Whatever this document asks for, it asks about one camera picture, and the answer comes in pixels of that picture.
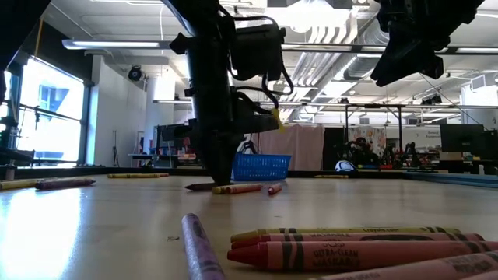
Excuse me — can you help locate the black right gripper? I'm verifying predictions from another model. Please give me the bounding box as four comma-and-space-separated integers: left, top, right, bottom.
370, 0, 486, 87

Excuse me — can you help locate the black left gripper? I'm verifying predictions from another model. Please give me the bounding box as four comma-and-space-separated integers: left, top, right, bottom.
184, 38, 281, 184

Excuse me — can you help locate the blue plastic basket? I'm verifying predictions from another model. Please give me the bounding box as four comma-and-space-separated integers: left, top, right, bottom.
232, 152, 293, 182

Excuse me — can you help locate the floral poster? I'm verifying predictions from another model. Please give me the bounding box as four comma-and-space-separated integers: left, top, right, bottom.
348, 127, 387, 155

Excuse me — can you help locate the beige curtain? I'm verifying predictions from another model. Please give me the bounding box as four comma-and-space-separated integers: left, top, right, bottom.
254, 123, 326, 171

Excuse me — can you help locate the thin black tripod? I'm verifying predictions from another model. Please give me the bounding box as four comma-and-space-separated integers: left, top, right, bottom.
111, 130, 120, 167

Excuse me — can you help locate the blue mat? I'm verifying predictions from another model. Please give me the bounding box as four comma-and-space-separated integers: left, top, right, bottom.
404, 170, 498, 189

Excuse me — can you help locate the white and black ball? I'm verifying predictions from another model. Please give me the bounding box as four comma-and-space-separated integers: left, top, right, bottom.
334, 159, 357, 173

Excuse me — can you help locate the orange-red crayon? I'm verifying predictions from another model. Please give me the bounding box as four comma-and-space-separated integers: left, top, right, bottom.
231, 233, 486, 250

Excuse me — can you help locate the long ceiling light strip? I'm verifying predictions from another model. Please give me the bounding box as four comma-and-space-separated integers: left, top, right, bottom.
61, 38, 498, 54

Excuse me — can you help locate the black equipment stand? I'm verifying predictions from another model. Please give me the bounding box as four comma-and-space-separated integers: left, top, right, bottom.
0, 99, 19, 180

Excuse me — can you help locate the grey ribbed air duct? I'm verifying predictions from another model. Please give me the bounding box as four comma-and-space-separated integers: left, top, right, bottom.
342, 23, 390, 81

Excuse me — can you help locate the black background table frame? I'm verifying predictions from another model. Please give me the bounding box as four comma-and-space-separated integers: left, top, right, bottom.
344, 103, 405, 169

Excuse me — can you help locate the yellow cable tag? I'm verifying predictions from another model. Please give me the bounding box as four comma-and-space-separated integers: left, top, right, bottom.
271, 107, 287, 133

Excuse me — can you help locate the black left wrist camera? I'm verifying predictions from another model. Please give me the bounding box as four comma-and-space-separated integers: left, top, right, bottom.
232, 23, 287, 82

